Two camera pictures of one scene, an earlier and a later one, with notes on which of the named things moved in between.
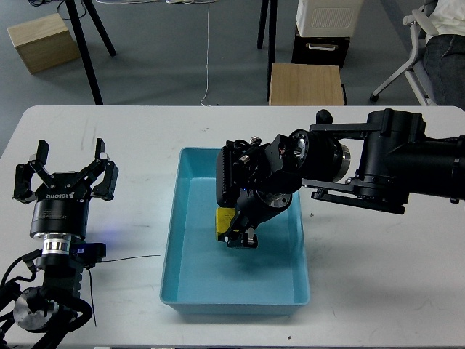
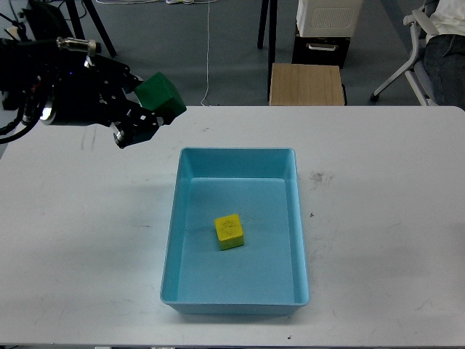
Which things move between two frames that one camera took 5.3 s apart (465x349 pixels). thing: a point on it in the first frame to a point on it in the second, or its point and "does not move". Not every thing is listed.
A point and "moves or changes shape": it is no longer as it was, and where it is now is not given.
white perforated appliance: [328, 18] does not move
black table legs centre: [272, 22] does not move
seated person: [444, 53] does not move
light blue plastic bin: [200, 275] does not move
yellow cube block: [224, 216] moves or changes shape
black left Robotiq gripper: [62, 202] to [90, 89]
